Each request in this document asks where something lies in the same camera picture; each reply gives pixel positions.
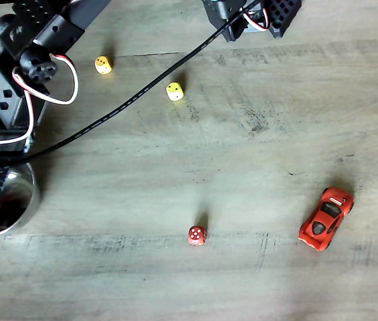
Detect white red servo wire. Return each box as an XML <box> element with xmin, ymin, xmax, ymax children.
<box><xmin>11</xmin><ymin>53</ymin><xmax>80</xmax><ymax>145</ymax></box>
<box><xmin>241</xmin><ymin>5</ymin><xmax>270</xmax><ymax>33</ymax></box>

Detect pale lime-yellow die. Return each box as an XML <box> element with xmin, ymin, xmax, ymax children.
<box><xmin>165</xmin><ymin>81</ymin><xmax>185</xmax><ymax>102</ymax></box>

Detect red toy sports car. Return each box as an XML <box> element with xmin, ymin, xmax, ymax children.
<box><xmin>297</xmin><ymin>186</ymin><xmax>355</xmax><ymax>251</ymax></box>

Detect orange-yellow die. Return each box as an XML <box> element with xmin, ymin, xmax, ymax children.
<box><xmin>94</xmin><ymin>55</ymin><xmax>113</xmax><ymax>76</ymax></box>

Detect red die white pips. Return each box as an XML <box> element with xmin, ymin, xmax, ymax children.
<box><xmin>187</xmin><ymin>225</ymin><xmax>208</xmax><ymax>247</ymax></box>

